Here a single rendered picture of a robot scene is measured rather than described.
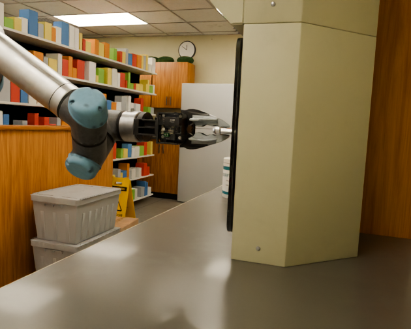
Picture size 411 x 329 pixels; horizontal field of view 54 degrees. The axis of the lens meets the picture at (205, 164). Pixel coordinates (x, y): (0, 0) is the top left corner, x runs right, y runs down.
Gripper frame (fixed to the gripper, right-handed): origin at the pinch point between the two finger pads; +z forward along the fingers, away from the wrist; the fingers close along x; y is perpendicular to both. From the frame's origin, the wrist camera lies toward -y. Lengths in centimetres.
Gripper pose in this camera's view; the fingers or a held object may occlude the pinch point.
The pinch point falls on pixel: (224, 130)
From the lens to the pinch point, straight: 93.0
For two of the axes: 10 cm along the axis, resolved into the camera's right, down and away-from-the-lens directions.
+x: 0.5, -9.9, -1.0
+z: 9.4, 0.8, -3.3
